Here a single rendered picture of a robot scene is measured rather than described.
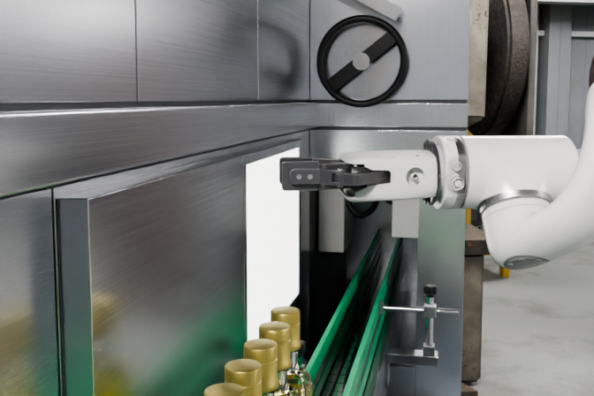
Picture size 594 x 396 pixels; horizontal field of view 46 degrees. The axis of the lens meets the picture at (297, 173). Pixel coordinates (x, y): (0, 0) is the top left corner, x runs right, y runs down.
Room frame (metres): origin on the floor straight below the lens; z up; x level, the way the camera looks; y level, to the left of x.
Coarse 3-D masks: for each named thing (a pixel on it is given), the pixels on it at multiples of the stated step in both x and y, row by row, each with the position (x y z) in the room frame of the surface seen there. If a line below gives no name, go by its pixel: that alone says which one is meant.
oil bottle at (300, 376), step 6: (300, 366) 0.81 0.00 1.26; (288, 372) 0.78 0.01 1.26; (294, 372) 0.78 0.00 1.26; (300, 372) 0.79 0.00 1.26; (306, 372) 0.80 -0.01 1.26; (288, 378) 0.77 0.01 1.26; (294, 378) 0.77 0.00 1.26; (300, 378) 0.77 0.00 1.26; (306, 378) 0.79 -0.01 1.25; (288, 384) 0.77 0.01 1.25; (294, 384) 0.77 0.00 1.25; (300, 384) 0.77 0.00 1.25; (306, 384) 0.78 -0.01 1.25; (300, 390) 0.77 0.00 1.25; (306, 390) 0.77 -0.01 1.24
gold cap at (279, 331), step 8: (264, 328) 0.73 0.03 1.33; (272, 328) 0.73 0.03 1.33; (280, 328) 0.73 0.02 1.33; (288, 328) 0.73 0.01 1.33; (264, 336) 0.72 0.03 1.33; (272, 336) 0.72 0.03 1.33; (280, 336) 0.72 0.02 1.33; (288, 336) 0.73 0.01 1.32; (280, 344) 0.72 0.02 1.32; (288, 344) 0.73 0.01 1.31; (280, 352) 0.72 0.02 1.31; (288, 352) 0.73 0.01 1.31; (280, 360) 0.72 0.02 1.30; (288, 360) 0.73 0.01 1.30; (280, 368) 0.72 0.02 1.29; (288, 368) 0.73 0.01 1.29
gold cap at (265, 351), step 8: (248, 344) 0.68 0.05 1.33; (256, 344) 0.68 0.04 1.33; (264, 344) 0.68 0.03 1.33; (272, 344) 0.68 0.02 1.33; (248, 352) 0.67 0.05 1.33; (256, 352) 0.66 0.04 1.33; (264, 352) 0.66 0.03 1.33; (272, 352) 0.67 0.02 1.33; (256, 360) 0.66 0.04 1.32; (264, 360) 0.66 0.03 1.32; (272, 360) 0.67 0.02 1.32; (264, 368) 0.66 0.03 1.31; (272, 368) 0.67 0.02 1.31; (264, 376) 0.66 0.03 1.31; (272, 376) 0.67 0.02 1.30; (264, 384) 0.66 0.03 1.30; (272, 384) 0.67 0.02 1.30; (264, 392) 0.66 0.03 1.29
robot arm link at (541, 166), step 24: (480, 144) 0.78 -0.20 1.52; (504, 144) 0.79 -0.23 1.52; (528, 144) 0.79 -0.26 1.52; (552, 144) 0.79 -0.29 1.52; (480, 168) 0.77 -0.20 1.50; (504, 168) 0.77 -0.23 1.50; (528, 168) 0.77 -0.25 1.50; (552, 168) 0.77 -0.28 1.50; (480, 192) 0.77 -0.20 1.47; (504, 192) 0.76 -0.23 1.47; (528, 192) 0.76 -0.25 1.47; (552, 192) 0.78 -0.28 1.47
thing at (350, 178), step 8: (336, 176) 0.74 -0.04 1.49; (344, 176) 0.74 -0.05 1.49; (352, 176) 0.73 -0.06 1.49; (360, 176) 0.73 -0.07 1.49; (368, 176) 0.74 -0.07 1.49; (376, 176) 0.75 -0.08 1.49; (384, 176) 0.75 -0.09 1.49; (344, 184) 0.73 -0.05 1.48; (352, 184) 0.73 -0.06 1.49; (360, 184) 0.73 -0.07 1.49; (368, 184) 0.74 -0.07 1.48
